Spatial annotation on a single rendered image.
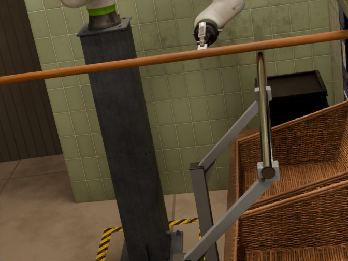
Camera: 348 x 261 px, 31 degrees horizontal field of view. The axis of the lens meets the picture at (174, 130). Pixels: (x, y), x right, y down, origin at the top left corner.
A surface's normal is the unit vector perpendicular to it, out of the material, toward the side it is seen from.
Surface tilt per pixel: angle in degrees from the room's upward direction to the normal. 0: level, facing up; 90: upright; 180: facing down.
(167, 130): 90
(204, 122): 90
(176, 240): 0
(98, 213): 0
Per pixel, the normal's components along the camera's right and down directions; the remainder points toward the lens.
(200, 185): -0.11, 0.40
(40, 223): -0.16, -0.91
